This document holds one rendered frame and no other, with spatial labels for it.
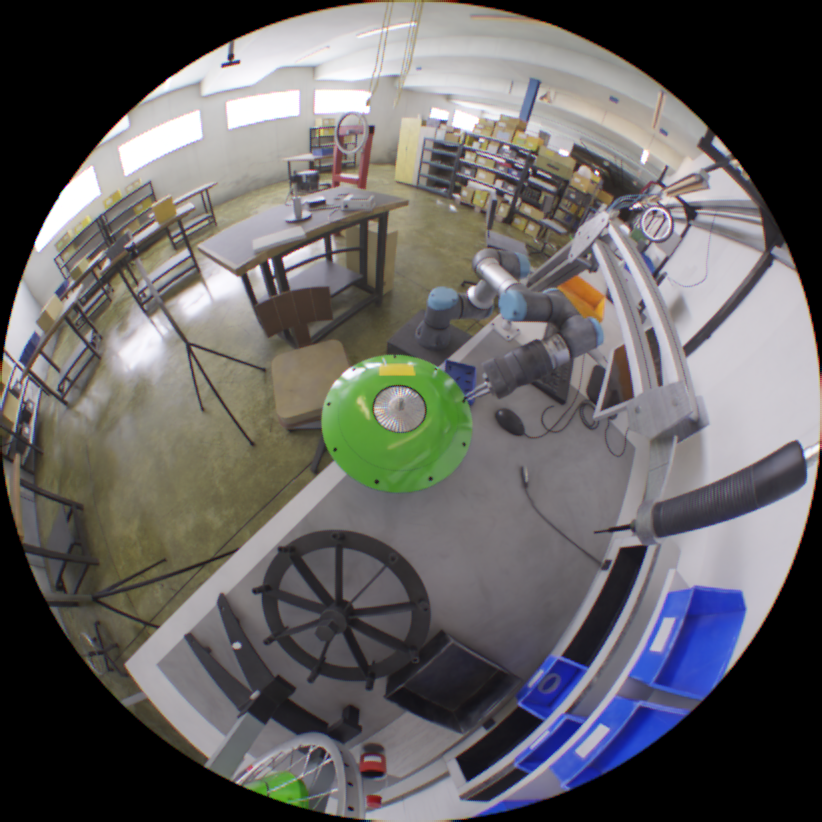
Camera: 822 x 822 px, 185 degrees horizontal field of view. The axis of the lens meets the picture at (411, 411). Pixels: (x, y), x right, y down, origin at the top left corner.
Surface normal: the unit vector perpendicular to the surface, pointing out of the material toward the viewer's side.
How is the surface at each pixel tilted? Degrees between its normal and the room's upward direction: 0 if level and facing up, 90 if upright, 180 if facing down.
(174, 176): 90
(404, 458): 14
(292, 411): 0
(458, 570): 0
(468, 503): 0
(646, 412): 90
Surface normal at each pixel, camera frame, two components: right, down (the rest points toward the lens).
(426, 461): 0.28, -0.14
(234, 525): 0.12, -0.46
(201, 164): 0.74, 0.63
